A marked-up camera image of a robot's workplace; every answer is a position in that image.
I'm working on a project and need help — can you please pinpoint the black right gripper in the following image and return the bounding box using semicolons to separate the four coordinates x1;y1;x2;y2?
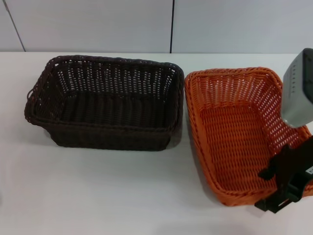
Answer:
254;133;313;214

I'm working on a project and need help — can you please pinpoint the orange woven basket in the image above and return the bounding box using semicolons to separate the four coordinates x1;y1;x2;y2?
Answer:
184;66;313;200

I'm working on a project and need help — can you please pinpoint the dark brown woven basket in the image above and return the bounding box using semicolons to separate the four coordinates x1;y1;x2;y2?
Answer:
23;55;185;151

